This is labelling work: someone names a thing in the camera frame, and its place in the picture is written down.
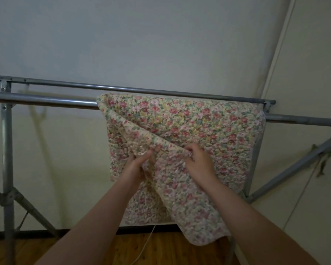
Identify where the white cable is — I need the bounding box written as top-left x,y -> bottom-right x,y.
130,224 -> 156,265

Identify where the person's right hand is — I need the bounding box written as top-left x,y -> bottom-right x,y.
184,143 -> 217,188

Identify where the grey metal drying rack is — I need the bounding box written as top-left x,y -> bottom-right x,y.
0,75 -> 331,265

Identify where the floral quilted blanket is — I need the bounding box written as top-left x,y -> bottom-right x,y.
96,93 -> 266,246

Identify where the person's left forearm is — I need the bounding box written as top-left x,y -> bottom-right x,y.
36,169 -> 144,265

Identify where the person's right forearm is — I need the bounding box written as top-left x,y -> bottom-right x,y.
200,178 -> 320,265

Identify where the person's left hand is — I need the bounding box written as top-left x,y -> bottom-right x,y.
126,146 -> 161,183

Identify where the thin grey cord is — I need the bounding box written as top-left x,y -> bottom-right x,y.
281,154 -> 324,232

